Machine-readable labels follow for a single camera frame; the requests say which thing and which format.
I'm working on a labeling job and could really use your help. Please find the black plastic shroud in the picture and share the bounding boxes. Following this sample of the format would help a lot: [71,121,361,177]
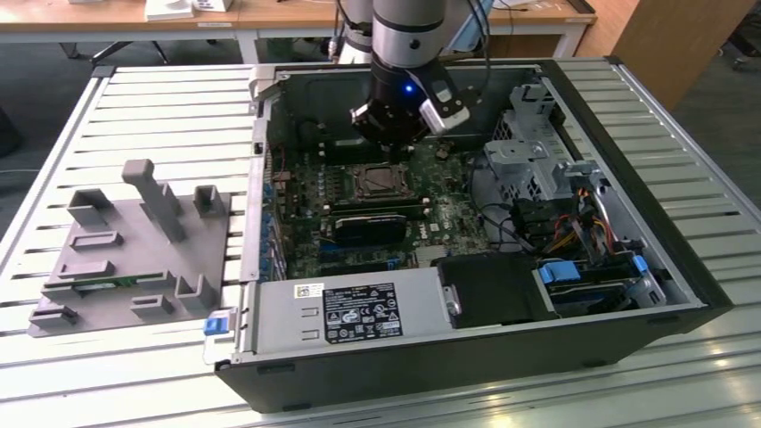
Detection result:
[431,252,558,331]

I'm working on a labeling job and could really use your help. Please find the wooden desk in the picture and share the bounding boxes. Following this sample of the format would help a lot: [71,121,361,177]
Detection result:
[234,0,599,63]
[0,0,242,62]

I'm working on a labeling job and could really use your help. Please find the green motherboard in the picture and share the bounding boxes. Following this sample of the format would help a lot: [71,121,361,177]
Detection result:
[270,141,494,280]

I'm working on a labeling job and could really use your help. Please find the black open PC case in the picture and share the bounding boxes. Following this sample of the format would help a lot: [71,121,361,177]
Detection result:
[201,56,733,414]

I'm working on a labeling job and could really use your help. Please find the black graphics card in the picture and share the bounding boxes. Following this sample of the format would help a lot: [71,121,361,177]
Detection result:
[327,212,413,249]

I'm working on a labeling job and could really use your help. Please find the silver CPU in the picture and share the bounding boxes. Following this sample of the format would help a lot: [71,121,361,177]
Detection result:
[358,168,401,192]

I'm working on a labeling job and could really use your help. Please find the green RAM stick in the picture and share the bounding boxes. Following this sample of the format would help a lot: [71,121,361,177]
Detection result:
[70,276,149,292]

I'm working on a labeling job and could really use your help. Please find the grey case handle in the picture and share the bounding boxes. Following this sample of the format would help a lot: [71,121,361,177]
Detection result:
[246,63,287,119]

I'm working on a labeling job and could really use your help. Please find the metal socket cover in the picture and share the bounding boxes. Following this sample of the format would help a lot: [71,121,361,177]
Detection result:
[350,163,413,197]

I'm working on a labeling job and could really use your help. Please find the brown wooden cabinet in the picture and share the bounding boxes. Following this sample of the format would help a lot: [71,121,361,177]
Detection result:
[573,0,761,112]

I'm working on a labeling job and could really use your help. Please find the yellow orange wire bundle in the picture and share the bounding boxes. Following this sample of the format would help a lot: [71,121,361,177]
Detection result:
[550,186,617,256]

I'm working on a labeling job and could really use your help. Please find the blue disk carrier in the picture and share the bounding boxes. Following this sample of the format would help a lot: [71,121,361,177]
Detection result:
[534,260,641,316]

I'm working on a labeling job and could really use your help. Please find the grey power supply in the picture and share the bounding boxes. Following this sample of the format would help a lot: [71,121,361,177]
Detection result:
[233,268,454,358]

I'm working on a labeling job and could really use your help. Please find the grey parts rack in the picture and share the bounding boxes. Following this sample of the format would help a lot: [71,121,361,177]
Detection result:
[26,158,245,340]

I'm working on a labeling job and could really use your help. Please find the blue case latch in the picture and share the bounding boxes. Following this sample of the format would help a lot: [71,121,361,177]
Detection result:
[201,311,234,339]

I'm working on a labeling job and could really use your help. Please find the CPU socket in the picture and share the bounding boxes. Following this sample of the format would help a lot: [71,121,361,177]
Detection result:
[347,160,418,202]

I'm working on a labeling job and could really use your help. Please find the black office chair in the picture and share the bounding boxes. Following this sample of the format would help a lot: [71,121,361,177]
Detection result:
[725,24,761,73]

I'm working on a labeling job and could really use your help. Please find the blue drive bay latch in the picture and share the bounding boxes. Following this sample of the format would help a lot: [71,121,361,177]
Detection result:
[629,252,651,281]

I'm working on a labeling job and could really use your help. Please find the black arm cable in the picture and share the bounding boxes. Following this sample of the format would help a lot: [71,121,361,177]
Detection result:
[469,0,494,108]

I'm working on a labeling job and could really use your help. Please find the metal drive cage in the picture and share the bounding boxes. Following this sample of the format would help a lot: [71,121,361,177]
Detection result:
[479,81,609,202]

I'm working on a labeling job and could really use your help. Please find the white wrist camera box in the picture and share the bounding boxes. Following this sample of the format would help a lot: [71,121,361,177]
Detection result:
[414,75,474,136]

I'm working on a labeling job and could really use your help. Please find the silver chipset heatsink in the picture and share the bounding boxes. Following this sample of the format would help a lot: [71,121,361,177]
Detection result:
[413,247,447,269]

